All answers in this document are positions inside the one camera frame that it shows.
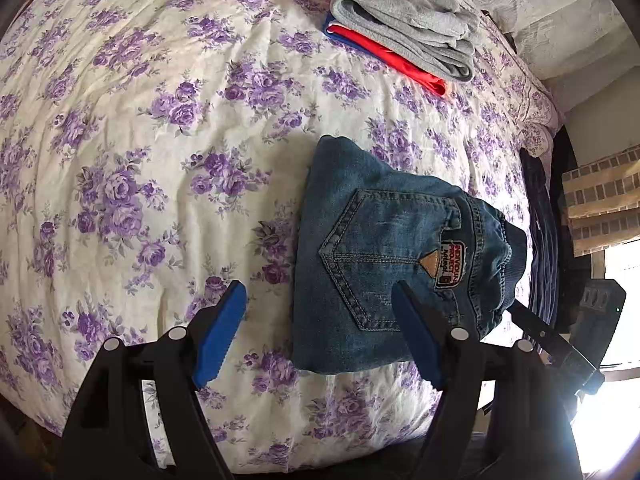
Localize red folded cloth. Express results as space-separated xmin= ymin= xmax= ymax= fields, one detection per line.
xmin=322 ymin=22 xmax=448 ymax=98

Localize blue denim pants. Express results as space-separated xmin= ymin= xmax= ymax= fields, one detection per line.
xmin=290 ymin=135 xmax=529 ymax=376

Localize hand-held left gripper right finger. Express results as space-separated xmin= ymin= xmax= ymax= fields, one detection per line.
xmin=392 ymin=280 xmax=586 ymax=480

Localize purple floral bedspread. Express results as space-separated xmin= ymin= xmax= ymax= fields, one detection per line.
xmin=0 ymin=0 xmax=566 ymax=476

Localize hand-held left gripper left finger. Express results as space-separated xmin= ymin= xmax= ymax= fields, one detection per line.
xmin=55 ymin=280 xmax=248 ymax=480

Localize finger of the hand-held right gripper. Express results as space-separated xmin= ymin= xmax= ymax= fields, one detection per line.
xmin=509 ymin=302 xmax=605 ymax=395

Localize white lace covered pillows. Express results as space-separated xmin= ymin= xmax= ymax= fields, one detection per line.
xmin=430 ymin=0 xmax=626 ymax=111

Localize brick pattern curtain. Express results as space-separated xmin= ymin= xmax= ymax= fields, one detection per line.
xmin=562 ymin=145 xmax=640 ymax=258

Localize dark navy cloth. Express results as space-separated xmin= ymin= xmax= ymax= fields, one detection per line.
xmin=520 ymin=150 xmax=562 ymax=326

